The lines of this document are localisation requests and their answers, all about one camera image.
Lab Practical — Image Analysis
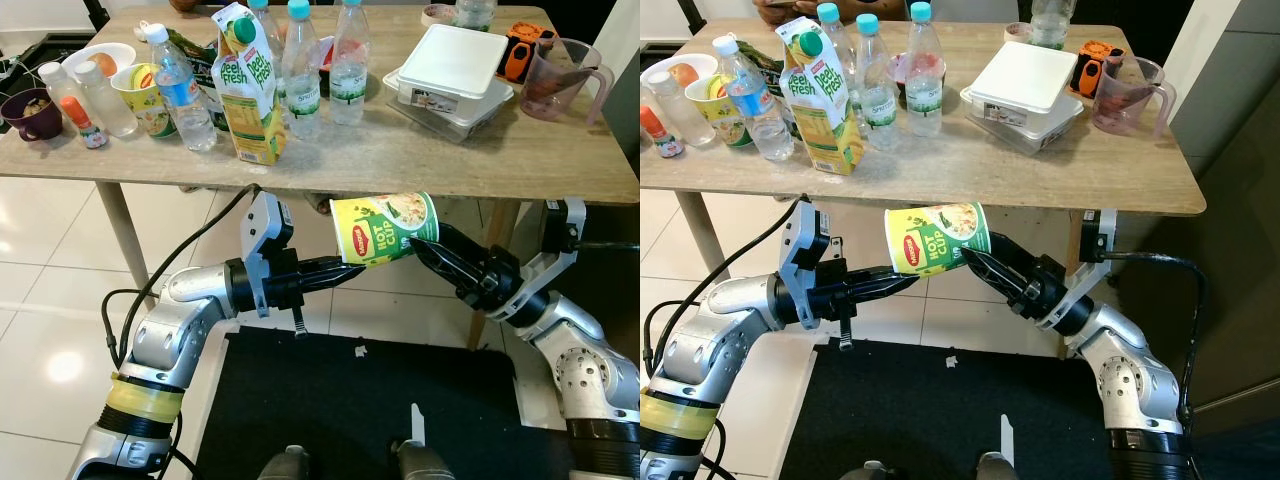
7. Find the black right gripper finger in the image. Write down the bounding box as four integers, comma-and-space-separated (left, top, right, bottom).
990, 235, 1043, 274
437, 226, 493, 266
411, 239, 472, 292
963, 251, 1022, 300

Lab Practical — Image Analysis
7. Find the wooden table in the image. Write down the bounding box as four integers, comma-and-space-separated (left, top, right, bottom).
0, 5, 641, 353
640, 18, 1208, 363

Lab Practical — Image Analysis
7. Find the black floor mat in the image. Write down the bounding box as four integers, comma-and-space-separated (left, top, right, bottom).
195, 325, 566, 480
780, 338, 1113, 480

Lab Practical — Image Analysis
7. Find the clear labelled food container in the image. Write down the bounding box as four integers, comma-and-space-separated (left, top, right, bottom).
385, 68, 517, 143
960, 85, 1087, 157

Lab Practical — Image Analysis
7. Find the yellow green juice carton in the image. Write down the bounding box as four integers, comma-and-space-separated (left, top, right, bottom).
210, 3, 288, 166
775, 18, 863, 176

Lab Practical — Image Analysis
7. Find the white square box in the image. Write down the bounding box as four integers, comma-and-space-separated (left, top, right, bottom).
397, 23, 509, 101
968, 40, 1081, 113

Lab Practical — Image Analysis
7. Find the grey robot left leg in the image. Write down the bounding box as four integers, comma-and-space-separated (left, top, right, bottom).
258, 445, 331, 480
838, 460, 906, 480

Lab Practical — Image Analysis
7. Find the grey robot leg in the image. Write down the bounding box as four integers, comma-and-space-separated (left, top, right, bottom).
975, 452, 1033, 480
838, 460, 906, 480
258, 445, 331, 480
388, 437, 457, 480

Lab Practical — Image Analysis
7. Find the pink clear measuring jug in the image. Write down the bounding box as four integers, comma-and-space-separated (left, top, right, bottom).
1090, 57, 1179, 139
520, 38, 616, 127

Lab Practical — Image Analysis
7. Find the teal cap water bottle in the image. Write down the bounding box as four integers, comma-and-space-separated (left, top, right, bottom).
248, 0, 286, 63
817, 3, 859, 101
855, 13, 899, 153
903, 2, 947, 138
328, 0, 370, 127
282, 0, 324, 142

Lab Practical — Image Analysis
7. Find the grey robot right leg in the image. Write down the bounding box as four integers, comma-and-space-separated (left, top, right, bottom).
975, 452, 1033, 480
388, 437, 457, 480

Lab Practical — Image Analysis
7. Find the orange black device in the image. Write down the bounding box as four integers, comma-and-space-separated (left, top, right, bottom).
500, 22, 557, 84
1075, 40, 1129, 99

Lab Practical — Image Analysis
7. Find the white cap blue label bottle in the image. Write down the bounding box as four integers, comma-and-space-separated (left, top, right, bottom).
145, 24, 218, 153
712, 35, 796, 163

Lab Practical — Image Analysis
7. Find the small red sauce bottle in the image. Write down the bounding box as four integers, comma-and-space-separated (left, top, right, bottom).
640, 105, 687, 159
60, 95, 109, 150

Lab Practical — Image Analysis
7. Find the clear green label bottle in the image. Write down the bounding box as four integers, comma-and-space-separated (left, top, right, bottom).
1030, 0, 1077, 51
455, 0, 499, 32

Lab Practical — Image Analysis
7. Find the green snack packet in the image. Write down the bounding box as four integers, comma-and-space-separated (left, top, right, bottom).
740, 40, 793, 103
165, 28, 227, 103

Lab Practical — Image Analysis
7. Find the clear glass bottle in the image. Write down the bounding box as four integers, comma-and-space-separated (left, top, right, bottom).
648, 70, 713, 147
75, 60, 139, 139

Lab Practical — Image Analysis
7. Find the white plastic bowl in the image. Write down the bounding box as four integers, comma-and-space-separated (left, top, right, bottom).
643, 52, 703, 93
62, 43, 137, 84

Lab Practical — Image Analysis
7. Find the small white cap glass bottle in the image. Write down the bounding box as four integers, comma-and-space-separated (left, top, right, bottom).
38, 62, 83, 113

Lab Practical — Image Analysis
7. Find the dark purple cup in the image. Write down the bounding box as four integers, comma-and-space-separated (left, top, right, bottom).
0, 88, 64, 142

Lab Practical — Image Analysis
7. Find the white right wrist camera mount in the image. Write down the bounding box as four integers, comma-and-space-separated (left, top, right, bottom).
515, 198, 588, 301
1040, 208, 1118, 329

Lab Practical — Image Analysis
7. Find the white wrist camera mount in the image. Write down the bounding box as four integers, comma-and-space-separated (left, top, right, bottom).
1040, 208, 1118, 329
240, 190, 308, 337
515, 198, 588, 301
782, 200, 853, 351

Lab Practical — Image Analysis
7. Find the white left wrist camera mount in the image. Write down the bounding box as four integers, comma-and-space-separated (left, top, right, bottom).
240, 190, 308, 337
782, 200, 853, 351

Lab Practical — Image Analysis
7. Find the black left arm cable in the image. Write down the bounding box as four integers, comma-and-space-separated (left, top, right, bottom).
100, 184, 263, 371
645, 194, 811, 377

